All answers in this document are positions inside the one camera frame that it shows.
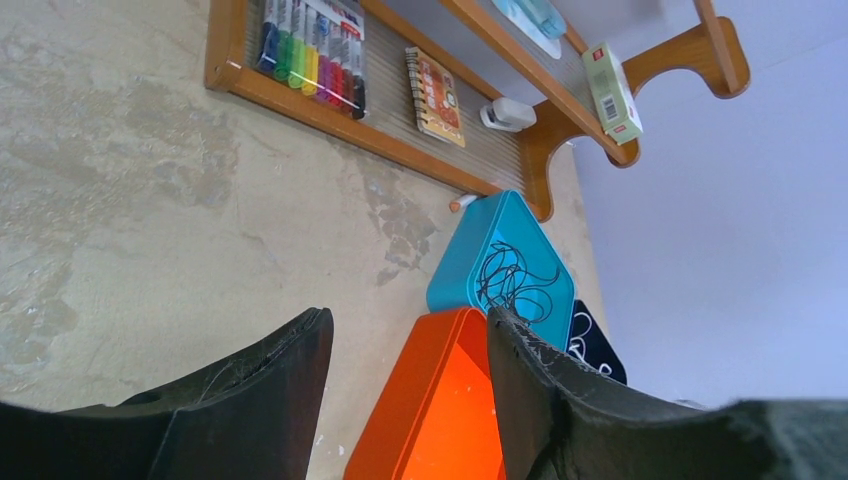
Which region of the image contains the white cable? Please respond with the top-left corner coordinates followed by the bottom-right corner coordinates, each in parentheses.
top-left (568, 311), bottom-right (614, 379)

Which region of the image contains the dark blue tray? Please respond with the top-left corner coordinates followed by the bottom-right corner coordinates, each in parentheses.
top-left (566, 299), bottom-right (628, 385)

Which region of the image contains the white red small box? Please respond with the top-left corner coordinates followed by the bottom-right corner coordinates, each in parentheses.
top-left (582, 42), bottom-right (643, 146)

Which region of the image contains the white orange pen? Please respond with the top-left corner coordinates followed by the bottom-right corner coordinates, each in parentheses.
top-left (449, 194), bottom-right (479, 213)

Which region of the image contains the marker pen pack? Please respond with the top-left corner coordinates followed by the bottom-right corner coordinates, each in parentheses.
top-left (250, 1), bottom-right (367, 120)

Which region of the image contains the dark cable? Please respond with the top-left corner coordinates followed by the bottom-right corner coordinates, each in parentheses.
top-left (475, 241), bottom-right (563, 326)

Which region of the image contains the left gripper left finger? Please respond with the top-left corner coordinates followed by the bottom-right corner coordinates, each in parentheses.
top-left (1, 307), bottom-right (334, 479)

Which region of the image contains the blue oval blister pack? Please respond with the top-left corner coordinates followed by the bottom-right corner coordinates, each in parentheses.
top-left (492, 0), bottom-right (568, 60)

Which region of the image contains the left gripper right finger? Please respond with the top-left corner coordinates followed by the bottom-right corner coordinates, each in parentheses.
top-left (487, 308), bottom-right (847, 479)

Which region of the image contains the orange tray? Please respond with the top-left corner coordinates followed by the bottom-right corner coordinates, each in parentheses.
top-left (344, 307), bottom-right (506, 480)

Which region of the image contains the orange snack packet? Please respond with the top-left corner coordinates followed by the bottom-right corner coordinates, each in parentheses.
top-left (405, 47), bottom-right (466, 148)

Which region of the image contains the light blue tray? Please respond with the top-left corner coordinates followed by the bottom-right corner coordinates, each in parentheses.
top-left (426, 190), bottom-right (576, 350)

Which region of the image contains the wooden shelf rack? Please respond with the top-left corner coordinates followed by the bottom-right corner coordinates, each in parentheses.
top-left (202, 0), bottom-right (753, 223)

